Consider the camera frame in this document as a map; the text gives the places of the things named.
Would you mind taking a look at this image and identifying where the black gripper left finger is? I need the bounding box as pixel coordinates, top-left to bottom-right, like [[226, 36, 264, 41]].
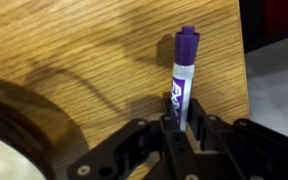
[[67, 98, 203, 180]]

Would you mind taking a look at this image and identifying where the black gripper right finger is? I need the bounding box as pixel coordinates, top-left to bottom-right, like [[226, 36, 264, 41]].
[[188, 98, 288, 180]]

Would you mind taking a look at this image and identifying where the purple white marker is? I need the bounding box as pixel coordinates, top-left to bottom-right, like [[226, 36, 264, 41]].
[[171, 25, 200, 131]]

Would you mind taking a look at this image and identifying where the dark rimmed cream bowl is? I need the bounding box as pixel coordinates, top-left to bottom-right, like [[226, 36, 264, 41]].
[[0, 94, 57, 180]]

